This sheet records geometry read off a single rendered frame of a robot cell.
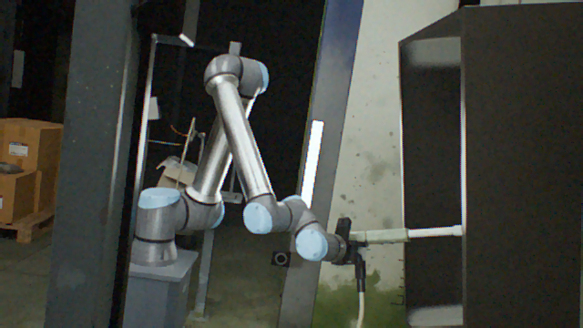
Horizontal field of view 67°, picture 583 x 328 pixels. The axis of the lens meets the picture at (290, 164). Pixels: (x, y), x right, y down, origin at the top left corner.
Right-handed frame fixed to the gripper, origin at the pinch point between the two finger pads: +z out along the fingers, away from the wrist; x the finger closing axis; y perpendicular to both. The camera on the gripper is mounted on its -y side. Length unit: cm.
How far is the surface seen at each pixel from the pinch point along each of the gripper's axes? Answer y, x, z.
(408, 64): -73, 20, 13
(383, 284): 13, -29, 88
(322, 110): -76, -36, 40
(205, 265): 0, -122, 45
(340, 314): 28, -52, 80
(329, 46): -106, -26, 32
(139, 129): -1, 33, -123
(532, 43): -49, 66, -22
